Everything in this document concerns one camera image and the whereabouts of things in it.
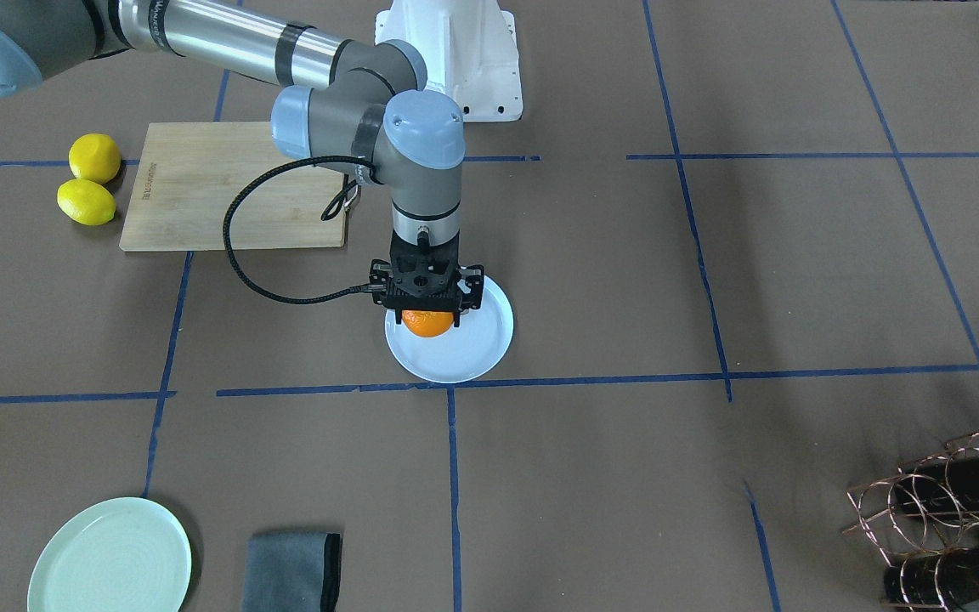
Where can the dark wine bottle middle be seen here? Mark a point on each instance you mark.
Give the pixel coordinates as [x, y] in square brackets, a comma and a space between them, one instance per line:
[943, 489]

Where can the bamboo cutting board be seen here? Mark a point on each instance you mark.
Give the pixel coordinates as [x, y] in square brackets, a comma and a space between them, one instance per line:
[189, 173]

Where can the light green plate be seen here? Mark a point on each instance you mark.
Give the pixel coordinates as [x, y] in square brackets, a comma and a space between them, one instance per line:
[123, 554]

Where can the orange fruit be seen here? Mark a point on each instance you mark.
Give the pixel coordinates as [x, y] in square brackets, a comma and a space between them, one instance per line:
[426, 323]

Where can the copper wire bottle rack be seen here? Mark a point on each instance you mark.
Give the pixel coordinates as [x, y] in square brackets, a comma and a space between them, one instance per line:
[923, 521]

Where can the yellow lemon near board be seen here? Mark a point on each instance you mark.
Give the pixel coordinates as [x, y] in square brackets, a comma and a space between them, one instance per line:
[86, 202]

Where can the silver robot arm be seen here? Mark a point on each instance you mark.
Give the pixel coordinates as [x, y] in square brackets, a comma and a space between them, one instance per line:
[363, 110]

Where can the white camera pole base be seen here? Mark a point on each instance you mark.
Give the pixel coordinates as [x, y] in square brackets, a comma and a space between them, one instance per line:
[469, 50]

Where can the dark wine bottle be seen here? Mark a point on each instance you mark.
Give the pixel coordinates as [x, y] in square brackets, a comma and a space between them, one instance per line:
[943, 489]
[930, 582]

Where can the light blue plate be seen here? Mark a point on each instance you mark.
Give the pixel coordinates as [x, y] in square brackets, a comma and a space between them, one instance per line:
[463, 353]

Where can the dark wine bottle front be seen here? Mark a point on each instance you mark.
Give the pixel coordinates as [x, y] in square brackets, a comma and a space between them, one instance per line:
[930, 582]

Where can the yellow lemon far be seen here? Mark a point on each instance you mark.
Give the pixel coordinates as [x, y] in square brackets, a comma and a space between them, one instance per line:
[96, 157]

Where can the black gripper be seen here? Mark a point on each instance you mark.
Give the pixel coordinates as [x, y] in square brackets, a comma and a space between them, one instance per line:
[473, 285]

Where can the grey folded cloth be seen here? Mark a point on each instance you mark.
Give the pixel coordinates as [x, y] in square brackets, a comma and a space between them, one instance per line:
[292, 571]

